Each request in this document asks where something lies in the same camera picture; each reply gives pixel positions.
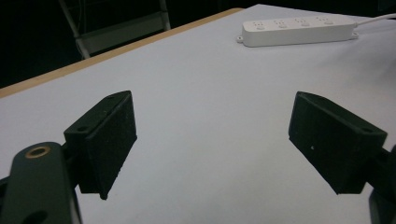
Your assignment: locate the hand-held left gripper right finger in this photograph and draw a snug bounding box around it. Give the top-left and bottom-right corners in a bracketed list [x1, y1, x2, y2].
[288, 91, 389, 196]

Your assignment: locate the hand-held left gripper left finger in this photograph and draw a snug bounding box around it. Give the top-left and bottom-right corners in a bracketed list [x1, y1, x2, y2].
[63, 90, 138, 201]

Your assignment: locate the metal stand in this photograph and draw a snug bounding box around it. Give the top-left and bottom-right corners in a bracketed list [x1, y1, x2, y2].
[58, 0, 172, 60]

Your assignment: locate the white power strip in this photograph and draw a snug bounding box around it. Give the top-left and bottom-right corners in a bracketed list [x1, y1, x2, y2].
[235, 15, 360, 49]

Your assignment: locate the white power cable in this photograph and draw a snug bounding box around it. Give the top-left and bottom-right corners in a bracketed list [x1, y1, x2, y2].
[354, 12, 396, 27]

